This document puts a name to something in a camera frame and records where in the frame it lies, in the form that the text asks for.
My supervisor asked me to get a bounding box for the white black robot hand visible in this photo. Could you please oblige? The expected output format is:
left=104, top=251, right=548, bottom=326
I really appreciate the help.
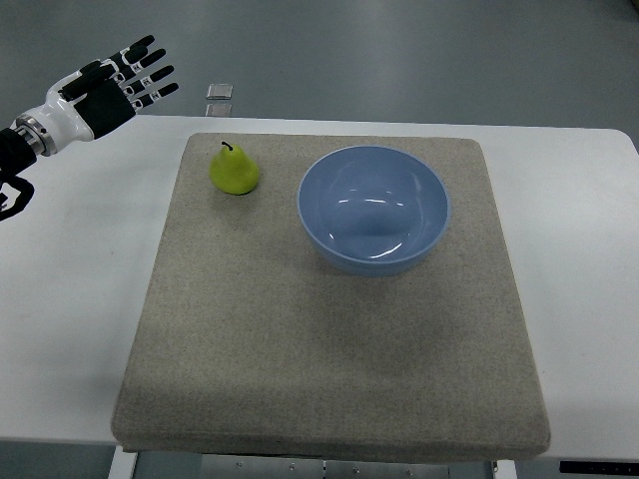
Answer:
left=34, top=35, right=178, bottom=151

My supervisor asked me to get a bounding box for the green pear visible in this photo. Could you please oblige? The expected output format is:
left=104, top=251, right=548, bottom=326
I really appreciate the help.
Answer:
left=209, top=142, right=260, bottom=196

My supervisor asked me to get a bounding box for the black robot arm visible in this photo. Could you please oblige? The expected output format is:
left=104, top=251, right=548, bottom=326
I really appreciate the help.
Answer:
left=1, top=114, right=57, bottom=221

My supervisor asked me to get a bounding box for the blue bowl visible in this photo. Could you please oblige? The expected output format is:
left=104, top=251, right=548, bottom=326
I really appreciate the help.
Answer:
left=297, top=145, right=451, bottom=277

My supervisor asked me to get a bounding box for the lower metal floor plate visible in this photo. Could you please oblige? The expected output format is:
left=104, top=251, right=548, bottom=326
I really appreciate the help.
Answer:
left=205, top=103, right=233, bottom=118

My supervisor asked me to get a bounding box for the metal floor plate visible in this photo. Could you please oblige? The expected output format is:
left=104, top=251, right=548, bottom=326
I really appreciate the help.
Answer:
left=206, top=83, right=234, bottom=100
left=205, top=103, right=233, bottom=118

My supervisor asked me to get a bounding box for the upper metal floor plate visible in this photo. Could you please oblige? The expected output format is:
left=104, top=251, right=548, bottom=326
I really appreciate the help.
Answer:
left=206, top=83, right=234, bottom=100

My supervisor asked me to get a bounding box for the beige fabric mat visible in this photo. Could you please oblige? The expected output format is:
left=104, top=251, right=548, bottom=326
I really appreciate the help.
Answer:
left=111, top=133, right=551, bottom=463

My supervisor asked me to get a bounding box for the black label strip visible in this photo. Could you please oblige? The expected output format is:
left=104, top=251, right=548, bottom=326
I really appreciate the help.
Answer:
left=559, top=460, right=639, bottom=477

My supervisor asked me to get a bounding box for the white table frame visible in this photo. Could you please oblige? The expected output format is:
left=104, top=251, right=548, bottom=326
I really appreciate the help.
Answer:
left=108, top=446, right=518, bottom=478

